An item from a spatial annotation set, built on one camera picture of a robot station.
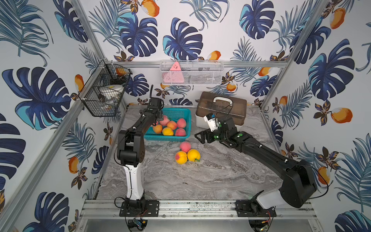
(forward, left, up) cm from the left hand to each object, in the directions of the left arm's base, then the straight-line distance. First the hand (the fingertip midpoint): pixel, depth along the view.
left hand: (152, 113), depth 99 cm
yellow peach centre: (-25, -30, -8) cm, 40 cm away
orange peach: (-7, -4, -8) cm, 11 cm away
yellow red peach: (-2, -13, -8) cm, 16 cm away
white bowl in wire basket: (-5, +18, +21) cm, 28 cm away
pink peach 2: (-1, -20, -8) cm, 21 cm away
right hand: (-17, -33, +6) cm, 38 cm away
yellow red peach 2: (-9, -11, -7) cm, 16 cm away
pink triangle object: (+13, -15, +22) cm, 30 cm away
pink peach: (-1, -8, -8) cm, 11 cm away
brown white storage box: (+4, -47, +7) cm, 47 cm away
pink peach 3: (-9, -20, -7) cm, 23 cm away
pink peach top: (-20, -24, -7) cm, 32 cm away
